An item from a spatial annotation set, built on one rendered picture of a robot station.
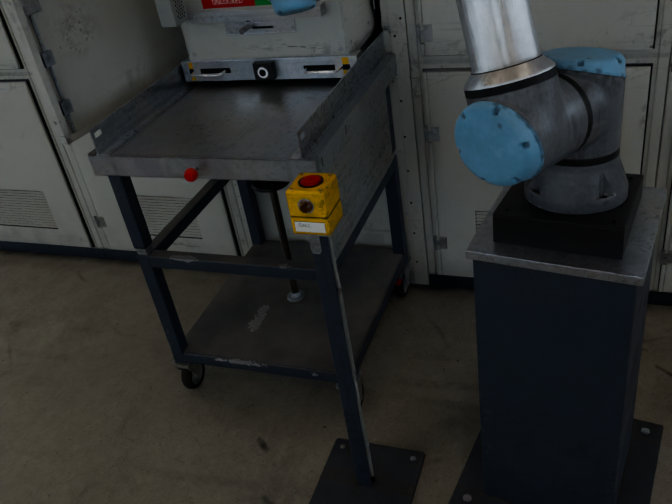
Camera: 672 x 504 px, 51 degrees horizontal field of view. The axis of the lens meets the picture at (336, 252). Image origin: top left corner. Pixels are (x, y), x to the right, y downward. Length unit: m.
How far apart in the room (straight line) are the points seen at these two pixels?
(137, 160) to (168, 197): 0.96
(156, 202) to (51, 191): 0.49
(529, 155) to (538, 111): 0.07
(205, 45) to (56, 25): 0.40
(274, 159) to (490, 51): 0.63
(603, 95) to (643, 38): 0.76
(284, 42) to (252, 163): 0.48
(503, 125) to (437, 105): 1.04
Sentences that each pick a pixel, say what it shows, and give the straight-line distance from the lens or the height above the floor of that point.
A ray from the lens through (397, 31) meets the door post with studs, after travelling 2.13.
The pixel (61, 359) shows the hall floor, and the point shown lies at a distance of 2.68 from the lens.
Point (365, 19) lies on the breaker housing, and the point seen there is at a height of 0.96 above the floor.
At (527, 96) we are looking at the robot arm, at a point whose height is 1.08.
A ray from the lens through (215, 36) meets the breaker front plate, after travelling 2.09.
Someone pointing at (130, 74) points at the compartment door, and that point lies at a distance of 2.20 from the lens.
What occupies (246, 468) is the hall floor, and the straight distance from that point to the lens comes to 2.05.
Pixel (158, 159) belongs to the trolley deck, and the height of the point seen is 0.84.
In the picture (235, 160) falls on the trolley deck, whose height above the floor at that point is 0.84.
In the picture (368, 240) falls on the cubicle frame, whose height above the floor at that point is 0.18.
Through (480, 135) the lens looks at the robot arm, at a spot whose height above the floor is 1.02.
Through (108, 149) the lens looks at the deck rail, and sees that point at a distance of 1.88.
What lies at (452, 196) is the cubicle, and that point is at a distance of 2.29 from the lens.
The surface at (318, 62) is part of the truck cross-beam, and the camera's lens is 1.98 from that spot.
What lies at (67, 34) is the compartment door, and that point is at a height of 1.09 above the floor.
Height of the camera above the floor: 1.52
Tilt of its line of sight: 33 degrees down
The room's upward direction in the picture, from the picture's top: 10 degrees counter-clockwise
